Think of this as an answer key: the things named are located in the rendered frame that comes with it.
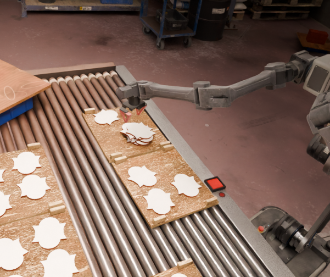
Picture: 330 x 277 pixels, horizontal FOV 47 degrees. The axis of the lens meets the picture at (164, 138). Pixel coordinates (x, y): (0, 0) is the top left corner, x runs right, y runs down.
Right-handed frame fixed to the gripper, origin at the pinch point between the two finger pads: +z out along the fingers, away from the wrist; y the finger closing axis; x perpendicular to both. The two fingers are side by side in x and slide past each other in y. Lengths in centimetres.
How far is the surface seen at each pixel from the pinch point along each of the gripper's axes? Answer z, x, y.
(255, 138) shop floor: 105, 17, -183
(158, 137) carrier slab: 11.3, 11.9, -9.5
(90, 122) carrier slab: 12.0, -21.6, 7.5
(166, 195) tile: 9.7, 40.7, 21.7
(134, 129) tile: 5.7, 3.1, 0.5
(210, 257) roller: 12, 72, 33
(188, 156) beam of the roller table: 12.9, 31.1, -10.7
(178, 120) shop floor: 106, -53, -149
